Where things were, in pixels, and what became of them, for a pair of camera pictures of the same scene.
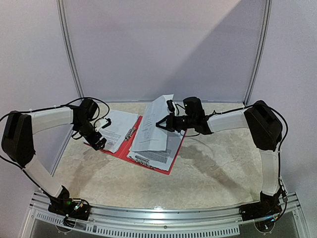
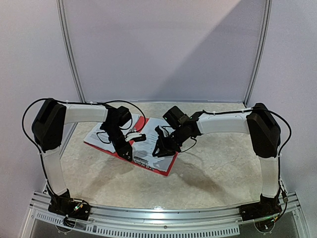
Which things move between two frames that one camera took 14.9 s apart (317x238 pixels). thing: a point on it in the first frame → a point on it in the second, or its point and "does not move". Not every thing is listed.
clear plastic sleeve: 127,220 does not move
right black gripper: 169,121 → 168,141
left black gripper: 92,141 → 122,150
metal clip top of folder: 141,160 does not move
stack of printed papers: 149,137 → 142,151
